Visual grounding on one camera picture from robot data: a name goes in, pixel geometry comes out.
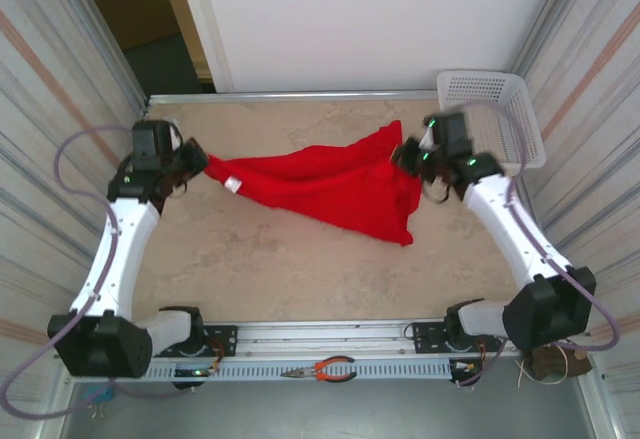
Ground blue binder clip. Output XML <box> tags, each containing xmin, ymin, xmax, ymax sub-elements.
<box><xmin>84</xmin><ymin>387</ymin><xmax>115</xmax><ymax>418</ymax></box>

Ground aluminium mounting rail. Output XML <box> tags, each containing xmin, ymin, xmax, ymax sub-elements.
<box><xmin>53</xmin><ymin>316</ymin><xmax>599</xmax><ymax>363</ymax></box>

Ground aluminium rear frame bar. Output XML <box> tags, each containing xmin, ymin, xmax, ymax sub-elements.
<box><xmin>147</xmin><ymin>89</ymin><xmax>441</xmax><ymax>106</ymax></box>

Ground small circuit board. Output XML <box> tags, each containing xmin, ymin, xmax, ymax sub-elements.
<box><xmin>173</xmin><ymin>364</ymin><xmax>221</xmax><ymax>379</ymax></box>
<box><xmin>451</xmin><ymin>358</ymin><xmax>484</xmax><ymax>376</ymax></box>

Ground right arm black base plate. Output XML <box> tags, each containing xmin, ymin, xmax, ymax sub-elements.
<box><xmin>412</xmin><ymin>321</ymin><xmax>504</xmax><ymax>355</ymax></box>

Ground white plastic mesh basket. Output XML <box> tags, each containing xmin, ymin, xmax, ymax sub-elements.
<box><xmin>436</xmin><ymin>69</ymin><xmax>547</xmax><ymax>170</ymax></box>

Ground orange handled pliers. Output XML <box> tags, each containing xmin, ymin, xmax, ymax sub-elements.
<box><xmin>279</xmin><ymin>356</ymin><xmax>357</xmax><ymax>383</ymax></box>

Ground red t-shirt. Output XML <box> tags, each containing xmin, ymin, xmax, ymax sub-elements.
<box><xmin>203</xmin><ymin>119</ymin><xmax>424</xmax><ymax>249</ymax></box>

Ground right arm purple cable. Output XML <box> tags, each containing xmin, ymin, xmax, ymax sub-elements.
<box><xmin>439</xmin><ymin>101</ymin><xmax>621</xmax><ymax>389</ymax></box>

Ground cream door frame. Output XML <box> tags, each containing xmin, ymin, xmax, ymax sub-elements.
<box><xmin>152</xmin><ymin>0</ymin><xmax>236</xmax><ymax>94</ymax></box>

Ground thin white string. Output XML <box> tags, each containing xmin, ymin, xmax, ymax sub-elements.
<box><xmin>516</xmin><ymin>346</ymin><xmax>571</xmax><ymax>389</ymax></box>

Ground white slotted cable duct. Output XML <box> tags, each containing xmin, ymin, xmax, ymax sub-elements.
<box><xmin>144</xmin><ymin>361</ymin><xmax>454</xmax><ymax>383</ymax></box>

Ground brown cloth bag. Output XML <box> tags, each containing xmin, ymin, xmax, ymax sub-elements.
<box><xmin>529</xmin><ymin>346</ymin><xmax>594</xmax><ymax>383</ymax></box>

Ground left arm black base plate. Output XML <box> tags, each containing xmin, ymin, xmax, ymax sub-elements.
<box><xmin>187</xmin><ymin>325</ymin><xmax>239</xmax><ymax>359</ymax></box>

